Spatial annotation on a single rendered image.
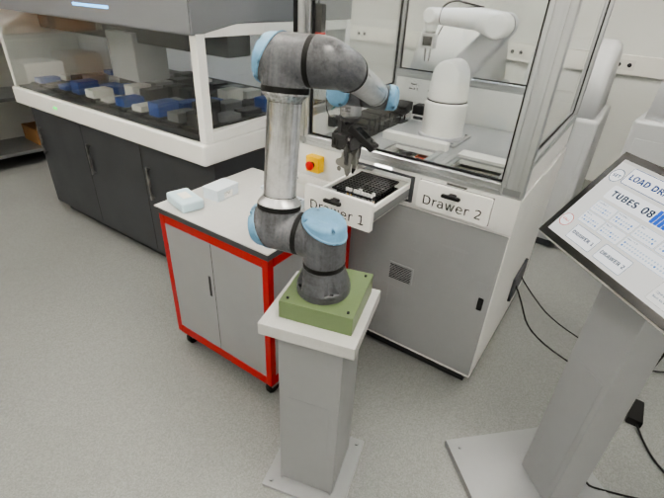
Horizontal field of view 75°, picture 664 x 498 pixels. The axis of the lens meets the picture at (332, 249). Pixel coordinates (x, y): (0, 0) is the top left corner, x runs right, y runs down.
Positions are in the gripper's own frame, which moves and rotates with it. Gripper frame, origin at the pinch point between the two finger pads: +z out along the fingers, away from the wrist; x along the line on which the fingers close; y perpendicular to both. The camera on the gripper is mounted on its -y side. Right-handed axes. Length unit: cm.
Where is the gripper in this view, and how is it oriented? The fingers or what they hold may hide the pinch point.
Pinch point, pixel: (351, 172)
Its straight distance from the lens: 163.3
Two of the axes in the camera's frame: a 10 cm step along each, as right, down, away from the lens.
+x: -5.7, 4.0, -7.2
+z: -0.5, 8.6, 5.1
